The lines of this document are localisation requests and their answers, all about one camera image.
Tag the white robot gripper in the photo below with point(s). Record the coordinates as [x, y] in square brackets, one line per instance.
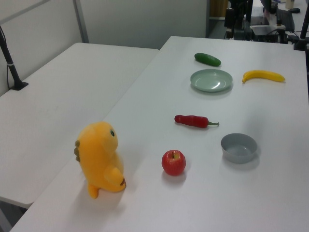
[240, 6]

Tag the red apple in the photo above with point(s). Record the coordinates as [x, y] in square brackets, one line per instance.
[173, 162]

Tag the grey bowl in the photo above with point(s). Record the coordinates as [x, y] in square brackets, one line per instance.
[238, 148]

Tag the black keyboard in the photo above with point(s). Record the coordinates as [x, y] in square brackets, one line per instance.
[286, 19]

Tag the green cucumber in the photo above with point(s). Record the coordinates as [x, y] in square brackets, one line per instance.
[207, 59]

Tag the black computer mouse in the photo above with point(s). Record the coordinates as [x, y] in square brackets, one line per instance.
[295, 10]

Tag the yellow banana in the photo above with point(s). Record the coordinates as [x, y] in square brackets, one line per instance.
[264, 75]

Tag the pale green plate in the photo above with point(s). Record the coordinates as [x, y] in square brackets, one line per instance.
[211, 80]

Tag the red chili pepper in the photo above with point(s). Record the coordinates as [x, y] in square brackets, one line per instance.
[193, 120]

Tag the yellow plush toy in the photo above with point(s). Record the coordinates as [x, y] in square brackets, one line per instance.
[100, 157]

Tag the white side table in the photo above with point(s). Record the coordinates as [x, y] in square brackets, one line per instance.
[60, 108]

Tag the black camera stand pole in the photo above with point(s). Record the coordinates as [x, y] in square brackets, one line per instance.
[10, 65]
[301, 36]

